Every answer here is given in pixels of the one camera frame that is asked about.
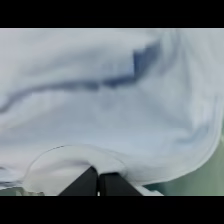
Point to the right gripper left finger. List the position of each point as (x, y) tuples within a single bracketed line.
[(81, 185)]

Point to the light blue shirt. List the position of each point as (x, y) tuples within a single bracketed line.
[(110, 100)]

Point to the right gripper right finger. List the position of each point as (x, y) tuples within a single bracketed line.
[(116, 185)]

